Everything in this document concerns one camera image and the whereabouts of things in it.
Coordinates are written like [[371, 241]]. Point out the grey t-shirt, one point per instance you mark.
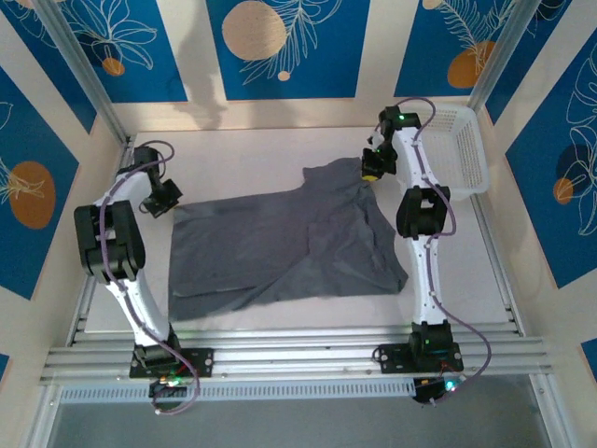
[[261, 242]]

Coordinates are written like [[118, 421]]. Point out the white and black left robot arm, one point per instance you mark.
[[126, 242]]

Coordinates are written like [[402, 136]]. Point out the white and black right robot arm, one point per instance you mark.
[[424, 214]]

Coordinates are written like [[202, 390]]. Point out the white perforated plastic basket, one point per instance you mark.
[[466, 154]]

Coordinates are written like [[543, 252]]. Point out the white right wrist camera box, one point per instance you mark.
[[374, 139]]

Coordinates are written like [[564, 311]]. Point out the blue floral wall panel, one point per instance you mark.
[[420, 46], [536, 210], [326, 56], [56, 79], [154, 70], [527, 60], [28, 130]]

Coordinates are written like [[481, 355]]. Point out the aluminium corner post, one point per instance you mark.
[[86, 70], [509, 46]]

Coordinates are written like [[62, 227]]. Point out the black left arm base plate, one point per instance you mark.
[[203, 361]]

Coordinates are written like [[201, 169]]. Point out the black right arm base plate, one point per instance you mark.
[[389, 357]]

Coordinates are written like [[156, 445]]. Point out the aluminium mounting rail frame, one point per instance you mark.
[[298, 354]]

